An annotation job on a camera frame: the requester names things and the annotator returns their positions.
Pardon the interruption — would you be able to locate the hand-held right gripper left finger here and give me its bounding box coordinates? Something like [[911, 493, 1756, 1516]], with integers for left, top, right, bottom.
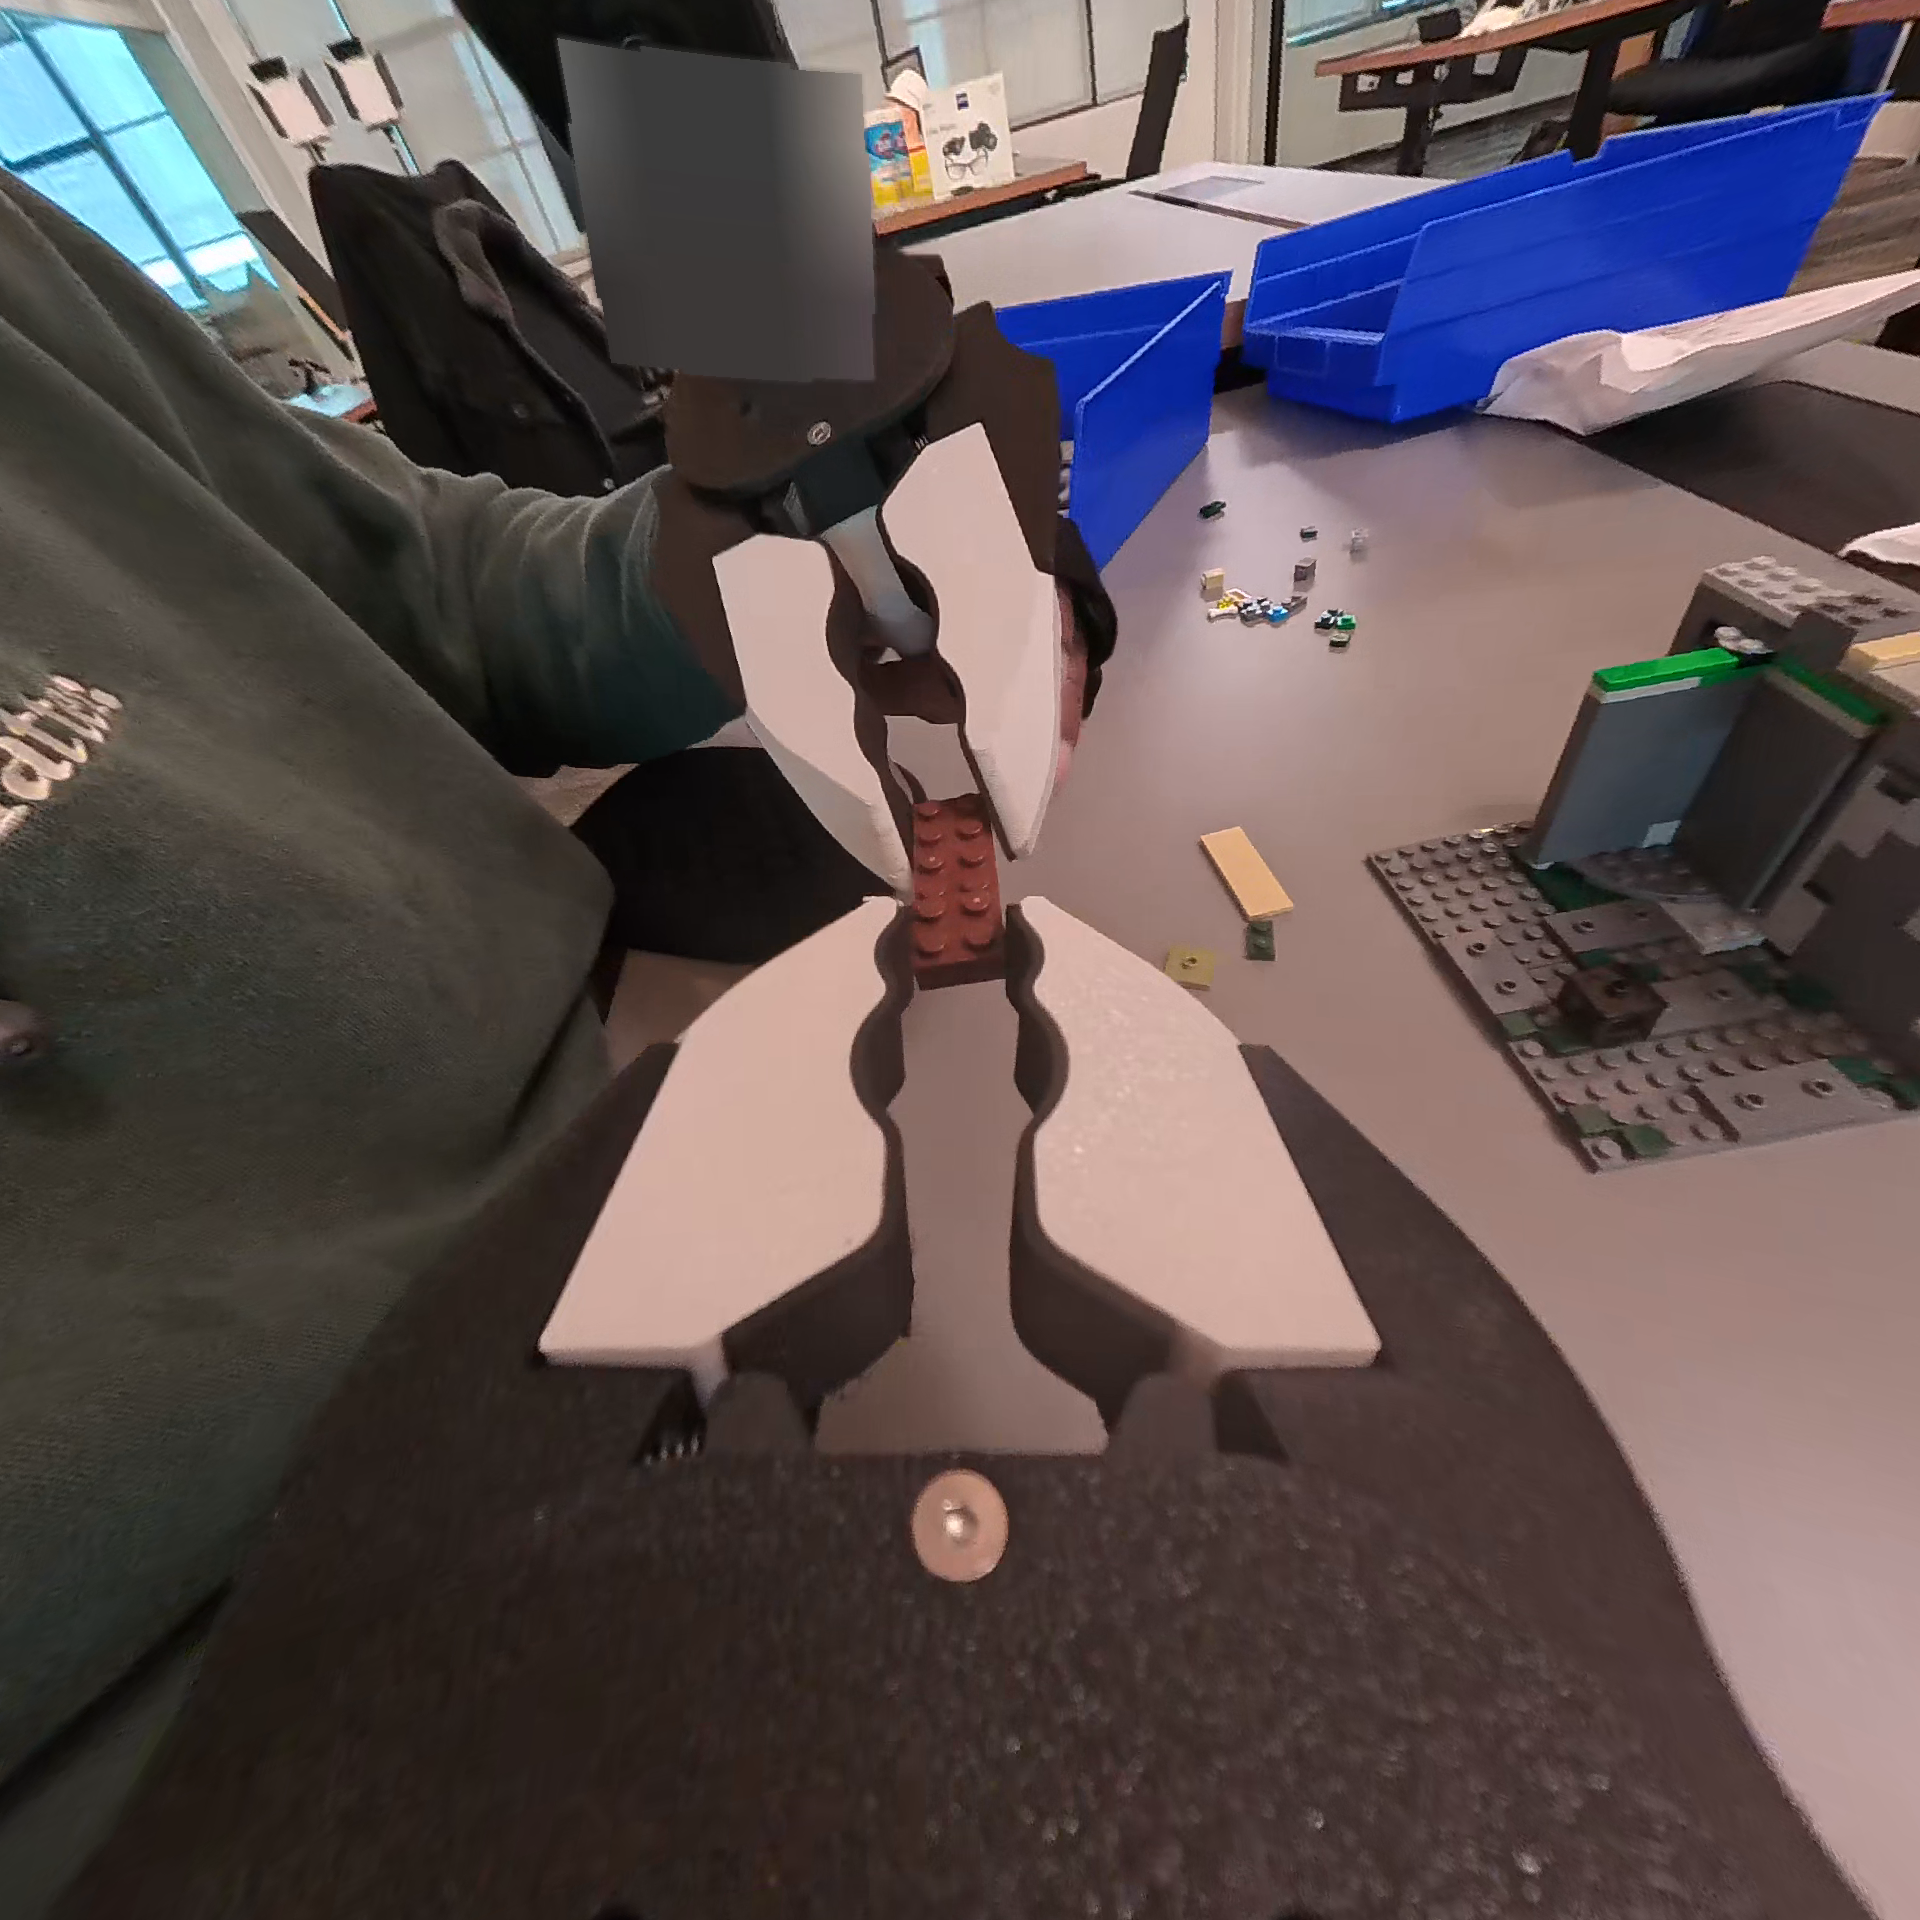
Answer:
[[538, 896, 916, 1411]]

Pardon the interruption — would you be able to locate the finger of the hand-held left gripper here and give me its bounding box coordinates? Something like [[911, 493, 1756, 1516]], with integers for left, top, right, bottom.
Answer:
[[713, 530, 931, 908], [886, 420, 1071, 863]]

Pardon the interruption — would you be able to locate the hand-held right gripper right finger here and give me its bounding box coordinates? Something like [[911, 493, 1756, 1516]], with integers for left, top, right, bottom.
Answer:
[[1008, 896, 1386, 1411]]

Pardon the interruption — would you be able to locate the reddish brown long plate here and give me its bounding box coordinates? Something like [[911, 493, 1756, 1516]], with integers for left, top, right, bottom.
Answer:
[[897, 794, 1016, 995]]

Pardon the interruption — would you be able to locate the tan long tile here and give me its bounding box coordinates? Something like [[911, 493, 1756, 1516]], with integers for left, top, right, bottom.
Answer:
[[1197, 825, 1296, 924]]

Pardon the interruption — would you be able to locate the grey brick castle model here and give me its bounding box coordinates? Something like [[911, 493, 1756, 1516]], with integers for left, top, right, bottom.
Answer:
[[1369, 555, 1920, 1175]]

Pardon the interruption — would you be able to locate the person's left forearm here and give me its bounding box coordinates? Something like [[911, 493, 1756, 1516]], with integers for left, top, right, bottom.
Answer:
[[323, 451, 754, 782]]

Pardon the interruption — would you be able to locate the grey neighbouring desk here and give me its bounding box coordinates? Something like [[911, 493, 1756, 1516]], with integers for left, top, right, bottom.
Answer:
[[877, 156, 1463, 310]]

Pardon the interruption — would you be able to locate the black desk mat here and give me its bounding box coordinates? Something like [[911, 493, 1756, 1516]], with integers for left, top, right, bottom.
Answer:
[[1575, 375, 1920, 561]]

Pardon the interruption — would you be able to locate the person's left hand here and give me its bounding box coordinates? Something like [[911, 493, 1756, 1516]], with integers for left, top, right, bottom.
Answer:
[[1047, 514, 1125, 794]]

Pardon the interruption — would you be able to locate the white printed product box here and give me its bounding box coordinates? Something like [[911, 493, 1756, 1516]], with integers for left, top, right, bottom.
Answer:
[[914, 70, 1013, 203]]

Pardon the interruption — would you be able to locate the scatter of tiny brick pieces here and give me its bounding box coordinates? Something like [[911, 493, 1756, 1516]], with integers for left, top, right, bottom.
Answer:
[[1197, 496, 1374, 649]]

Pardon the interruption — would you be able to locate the black office chair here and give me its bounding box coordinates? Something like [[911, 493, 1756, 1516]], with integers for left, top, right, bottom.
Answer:
[[1123, 16, 1197, 185], [1598, 23, 1856, 136]]

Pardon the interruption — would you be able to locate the black jacket on chair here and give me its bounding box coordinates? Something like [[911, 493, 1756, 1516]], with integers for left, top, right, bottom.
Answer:
[[307, 156, 672, 500]]

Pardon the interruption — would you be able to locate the white panel light on stand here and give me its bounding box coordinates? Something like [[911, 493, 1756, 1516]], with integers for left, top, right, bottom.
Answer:
[[328, 43, 408, 144], [246, 51, 325, 153]]

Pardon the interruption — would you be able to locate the long blue plastic bin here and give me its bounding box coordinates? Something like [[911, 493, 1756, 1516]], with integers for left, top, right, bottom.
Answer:
[[1241, 90, 1895, 432]]

